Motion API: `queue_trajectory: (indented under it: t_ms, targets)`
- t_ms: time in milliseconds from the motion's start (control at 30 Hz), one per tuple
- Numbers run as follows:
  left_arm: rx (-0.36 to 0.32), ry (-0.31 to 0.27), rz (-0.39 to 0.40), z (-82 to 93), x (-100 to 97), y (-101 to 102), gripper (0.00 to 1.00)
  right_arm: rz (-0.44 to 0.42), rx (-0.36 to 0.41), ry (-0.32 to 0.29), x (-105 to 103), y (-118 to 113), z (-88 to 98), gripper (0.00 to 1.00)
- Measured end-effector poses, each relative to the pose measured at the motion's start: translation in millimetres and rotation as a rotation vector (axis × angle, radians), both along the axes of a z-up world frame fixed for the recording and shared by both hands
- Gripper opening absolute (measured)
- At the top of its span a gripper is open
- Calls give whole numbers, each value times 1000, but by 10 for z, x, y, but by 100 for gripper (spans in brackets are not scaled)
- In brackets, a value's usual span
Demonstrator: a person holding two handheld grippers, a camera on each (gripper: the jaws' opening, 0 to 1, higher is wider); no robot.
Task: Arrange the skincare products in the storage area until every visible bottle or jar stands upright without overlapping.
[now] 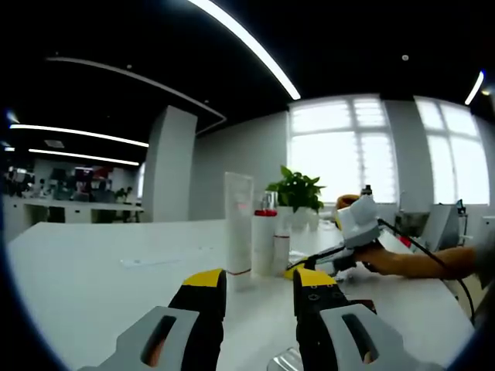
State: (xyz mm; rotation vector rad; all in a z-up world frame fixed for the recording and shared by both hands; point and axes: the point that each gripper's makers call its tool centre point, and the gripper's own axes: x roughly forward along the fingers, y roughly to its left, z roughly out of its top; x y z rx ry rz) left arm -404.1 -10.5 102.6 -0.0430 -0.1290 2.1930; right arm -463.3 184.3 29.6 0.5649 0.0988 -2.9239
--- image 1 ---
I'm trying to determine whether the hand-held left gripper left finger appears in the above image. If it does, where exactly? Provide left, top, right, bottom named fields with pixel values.
left=79, top=268, right=228, bottom=371

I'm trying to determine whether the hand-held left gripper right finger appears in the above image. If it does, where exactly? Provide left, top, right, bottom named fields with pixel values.
left=292, top=267, right=446, bottom=371

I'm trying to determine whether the white red-collared skincare bottle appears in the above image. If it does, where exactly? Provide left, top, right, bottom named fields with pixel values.
left=252, top=192, right=280, bottom=277

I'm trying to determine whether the white skincare tube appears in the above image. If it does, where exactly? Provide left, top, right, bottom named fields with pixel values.
left=224, top=172, right=255, bottom=277

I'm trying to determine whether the person's right hand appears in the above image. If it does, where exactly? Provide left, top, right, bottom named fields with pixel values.
left=353, top=243, right=388, bottom=275

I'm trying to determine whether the yellow plastic object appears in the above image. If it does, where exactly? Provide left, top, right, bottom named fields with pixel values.
left=334, top=194, right=361, bottom=230

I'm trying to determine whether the clear plastic packet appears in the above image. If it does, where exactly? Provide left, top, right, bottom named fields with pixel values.
left=272, top=347, right=305, bottom=371

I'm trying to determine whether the green potted plant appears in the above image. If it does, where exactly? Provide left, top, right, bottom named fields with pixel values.
left=265, top=165, right=326, bottom=230

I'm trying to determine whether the grey machine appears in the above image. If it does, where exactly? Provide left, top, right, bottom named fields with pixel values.
left=424, top=201, right=469, bottom=249

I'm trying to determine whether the long white ceiling light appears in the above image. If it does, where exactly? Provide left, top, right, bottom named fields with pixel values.
left=187, top=0, right=302, bottom=100

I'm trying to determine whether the white office counter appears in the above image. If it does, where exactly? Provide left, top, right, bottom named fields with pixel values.
left=2, top=196, right=145, bottom=226

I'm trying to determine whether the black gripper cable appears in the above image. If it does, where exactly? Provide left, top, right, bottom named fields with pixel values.
left=377, top=218, right=476, bottom=324

